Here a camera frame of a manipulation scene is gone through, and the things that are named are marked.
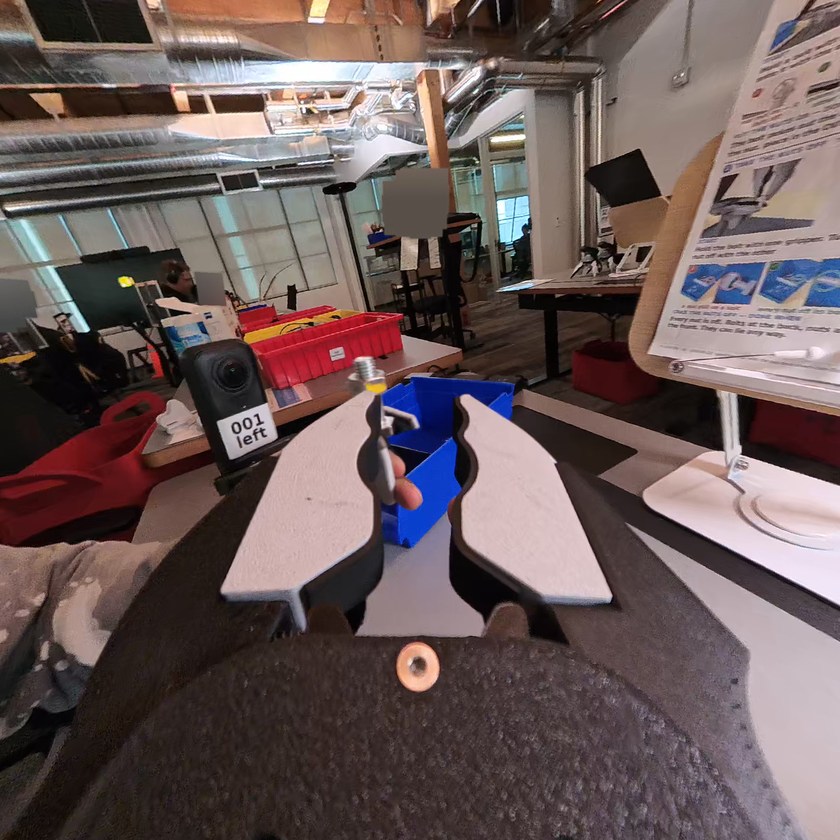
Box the white stand rod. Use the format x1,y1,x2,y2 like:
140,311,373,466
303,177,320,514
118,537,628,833
717,392,750,488

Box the ceiling vent grille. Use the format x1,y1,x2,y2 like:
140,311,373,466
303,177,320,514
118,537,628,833
26,0,162,51

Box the black wall screen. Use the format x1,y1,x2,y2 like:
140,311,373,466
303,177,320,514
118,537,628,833
56,248,189,329

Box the white tissue box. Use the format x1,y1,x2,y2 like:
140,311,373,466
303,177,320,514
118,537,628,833
157,298,241,343

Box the black rectangular device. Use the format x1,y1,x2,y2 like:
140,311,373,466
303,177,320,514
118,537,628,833
407,373,526,395

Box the blue plastic bin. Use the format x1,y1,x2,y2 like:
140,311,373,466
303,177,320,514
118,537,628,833
381,375,515,550

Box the wooden support post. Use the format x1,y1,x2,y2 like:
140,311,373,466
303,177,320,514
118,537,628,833
416,69,458,215

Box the wooden desk black legs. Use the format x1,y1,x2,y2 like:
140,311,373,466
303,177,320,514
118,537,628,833
499,272,648,385

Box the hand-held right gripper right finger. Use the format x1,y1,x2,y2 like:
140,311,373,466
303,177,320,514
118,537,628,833
450,394,615,606

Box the wooden edged table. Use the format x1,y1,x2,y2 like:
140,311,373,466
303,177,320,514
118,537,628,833
143,335,464,469

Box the person's left forearm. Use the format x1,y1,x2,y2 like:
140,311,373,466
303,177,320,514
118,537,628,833
0,538,179,740

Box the small wooden board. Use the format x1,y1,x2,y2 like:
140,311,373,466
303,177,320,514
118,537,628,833
607,196,671,249

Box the black silver desk tools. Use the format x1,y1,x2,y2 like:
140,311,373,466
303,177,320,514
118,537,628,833
571,246,618,280

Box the yellow plastic bin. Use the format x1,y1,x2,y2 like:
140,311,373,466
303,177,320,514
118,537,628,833
244,310,362,344

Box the large black panel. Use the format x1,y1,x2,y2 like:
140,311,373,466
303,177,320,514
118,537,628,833
0,367,87,475

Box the blue white wipes canister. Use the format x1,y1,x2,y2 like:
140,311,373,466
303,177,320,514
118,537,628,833
164,315,211,356

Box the white charging dock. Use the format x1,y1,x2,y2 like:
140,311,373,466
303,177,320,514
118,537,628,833
156,399,205,442

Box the printed instruction poster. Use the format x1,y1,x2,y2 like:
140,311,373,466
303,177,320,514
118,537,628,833
648,0,840,389

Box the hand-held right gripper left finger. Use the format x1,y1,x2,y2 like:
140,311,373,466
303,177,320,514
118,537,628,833
221,392,385,630

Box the small black panel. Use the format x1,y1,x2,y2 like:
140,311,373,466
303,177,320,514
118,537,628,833
584,150,663,208

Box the slim silver ventilation duct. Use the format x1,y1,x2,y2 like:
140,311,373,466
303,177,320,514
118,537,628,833
3,172,340,215

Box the black jacket yellow print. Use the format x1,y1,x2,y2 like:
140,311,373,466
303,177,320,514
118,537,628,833
39,314,130,408

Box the red box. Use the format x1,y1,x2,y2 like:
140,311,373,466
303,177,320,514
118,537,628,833
572,340,661,405
748,400,840,467

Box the black standing desk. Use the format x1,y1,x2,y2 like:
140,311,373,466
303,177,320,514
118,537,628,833
367,213,484,349

